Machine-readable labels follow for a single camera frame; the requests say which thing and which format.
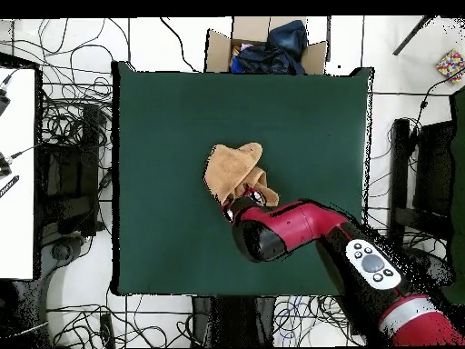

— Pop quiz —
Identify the white table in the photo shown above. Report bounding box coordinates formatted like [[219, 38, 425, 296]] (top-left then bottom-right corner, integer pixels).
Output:
[[0, 66, 37, 281]]

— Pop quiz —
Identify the pink and yellow garment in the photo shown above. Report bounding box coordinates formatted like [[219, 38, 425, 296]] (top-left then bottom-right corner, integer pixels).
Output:
[[232, 42, 255, 58]]

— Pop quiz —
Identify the black ribbed strip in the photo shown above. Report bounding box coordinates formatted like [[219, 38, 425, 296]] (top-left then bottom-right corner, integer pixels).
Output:
[[0, 174, 20, 199]]

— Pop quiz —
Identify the black equipment stand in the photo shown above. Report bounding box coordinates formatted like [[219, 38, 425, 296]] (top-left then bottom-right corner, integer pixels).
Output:
[[387, 117, 455, 250], [35, 104, 112, 248]]

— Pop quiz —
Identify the black connector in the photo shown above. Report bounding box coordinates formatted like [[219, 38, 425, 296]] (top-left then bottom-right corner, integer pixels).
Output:
[[0, 151, 15, 179]]

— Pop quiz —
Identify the dark green table cloth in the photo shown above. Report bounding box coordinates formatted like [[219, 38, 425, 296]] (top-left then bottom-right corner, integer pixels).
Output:
[[440, 86, 465, 304], [110, 60, 375, 297]]

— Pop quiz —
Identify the multicoloured patterned bundle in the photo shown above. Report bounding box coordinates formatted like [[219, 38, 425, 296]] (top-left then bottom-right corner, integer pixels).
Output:
[[435, 48, 465, 85]]

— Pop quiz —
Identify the black metal bar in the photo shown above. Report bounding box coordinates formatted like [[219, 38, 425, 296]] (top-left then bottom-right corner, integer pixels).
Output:
[[391, 15, 435, 56]]

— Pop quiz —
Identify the orange terry towel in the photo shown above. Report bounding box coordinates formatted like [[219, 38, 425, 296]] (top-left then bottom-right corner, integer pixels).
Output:
[[203, 142, 281, 208]]

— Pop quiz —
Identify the dark blue garment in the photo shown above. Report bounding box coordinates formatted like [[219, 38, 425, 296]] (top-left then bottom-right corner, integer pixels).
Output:
[[230, 19, 310, 75]]

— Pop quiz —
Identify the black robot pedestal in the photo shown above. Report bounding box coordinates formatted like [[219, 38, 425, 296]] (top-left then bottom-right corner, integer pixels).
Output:
[[191, 295, 276, 348]]

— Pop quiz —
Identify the long black cable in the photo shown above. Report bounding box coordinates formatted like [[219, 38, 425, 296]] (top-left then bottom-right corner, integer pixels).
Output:
[[159, 16, 199, 73]]

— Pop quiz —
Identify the black cable with plug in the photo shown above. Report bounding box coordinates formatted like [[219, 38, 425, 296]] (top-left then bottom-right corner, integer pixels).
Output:
[[408, 70, 465, 146]]

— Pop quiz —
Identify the blue and black cable tangle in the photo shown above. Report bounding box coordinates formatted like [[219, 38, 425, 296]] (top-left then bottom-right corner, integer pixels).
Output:
[[272, 294, 364, 346]]

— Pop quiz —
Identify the black device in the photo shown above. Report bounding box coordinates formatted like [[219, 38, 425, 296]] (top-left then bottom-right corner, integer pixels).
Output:
[[0, 86, 12, 117]]

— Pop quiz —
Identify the black power strip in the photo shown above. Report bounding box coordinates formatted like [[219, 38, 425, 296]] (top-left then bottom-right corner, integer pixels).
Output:
[[98, 312, 116, 349]]

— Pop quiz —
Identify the cardboard box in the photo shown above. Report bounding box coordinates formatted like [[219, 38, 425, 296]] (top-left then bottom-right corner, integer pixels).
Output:
[[204, 15, 330, 75]]

